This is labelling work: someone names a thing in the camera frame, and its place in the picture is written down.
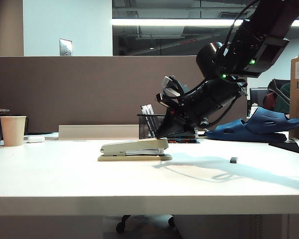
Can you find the beige desktop stapler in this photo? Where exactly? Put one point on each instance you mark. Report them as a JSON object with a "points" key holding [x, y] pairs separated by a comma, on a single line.
{"points": [[139, 147]]}

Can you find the silver metal bar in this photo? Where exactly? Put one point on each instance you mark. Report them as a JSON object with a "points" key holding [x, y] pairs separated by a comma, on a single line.
{"points": [[280, 93]]}

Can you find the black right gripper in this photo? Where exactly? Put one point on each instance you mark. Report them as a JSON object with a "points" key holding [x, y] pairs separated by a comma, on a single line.
{"points": [[189, 107]]}

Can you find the white bottle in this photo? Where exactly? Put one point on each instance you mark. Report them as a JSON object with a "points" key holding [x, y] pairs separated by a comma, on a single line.
{"points": [[253, 110]]}

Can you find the small grey block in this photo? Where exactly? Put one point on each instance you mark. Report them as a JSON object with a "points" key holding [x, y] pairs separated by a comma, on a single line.
{"points": [[233, 160]]}

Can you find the beige paper cup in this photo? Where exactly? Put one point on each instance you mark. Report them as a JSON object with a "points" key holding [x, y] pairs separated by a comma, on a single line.
{"points": [[13, 130]]}

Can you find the black mesh pen holder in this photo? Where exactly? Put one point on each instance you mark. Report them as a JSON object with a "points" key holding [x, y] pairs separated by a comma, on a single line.
{"points": [[148, 127]]}

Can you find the blue foam slipper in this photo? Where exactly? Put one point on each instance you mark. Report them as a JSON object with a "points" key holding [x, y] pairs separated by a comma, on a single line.
{"points": [[234, 133], [266, 119]]}

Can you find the metal wall switch plate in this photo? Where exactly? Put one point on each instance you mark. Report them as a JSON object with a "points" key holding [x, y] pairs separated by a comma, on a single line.
{"points": [[65, 47]]}

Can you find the brown desk divider panel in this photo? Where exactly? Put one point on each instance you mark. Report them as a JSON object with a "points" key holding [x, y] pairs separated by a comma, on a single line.
{"points": [[89, 92]]}

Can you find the black and white pen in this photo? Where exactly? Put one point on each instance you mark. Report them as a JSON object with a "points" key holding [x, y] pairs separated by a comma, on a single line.
{"points": [[150, 109], [143, 110]]}

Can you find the black desk mat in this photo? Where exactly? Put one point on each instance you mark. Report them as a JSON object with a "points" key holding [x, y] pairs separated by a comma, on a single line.
{"points": [[289, 147]]}

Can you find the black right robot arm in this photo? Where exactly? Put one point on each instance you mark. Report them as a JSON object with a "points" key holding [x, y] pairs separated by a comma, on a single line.
{"points": [[254, 47]]}

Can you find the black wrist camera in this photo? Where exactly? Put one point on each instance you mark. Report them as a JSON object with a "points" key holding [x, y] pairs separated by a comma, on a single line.
{"points": [[172, 90]]}

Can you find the black computer monitor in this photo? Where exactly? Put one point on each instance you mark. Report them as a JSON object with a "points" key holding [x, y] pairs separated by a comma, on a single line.
{"points": [[257, 95]]}

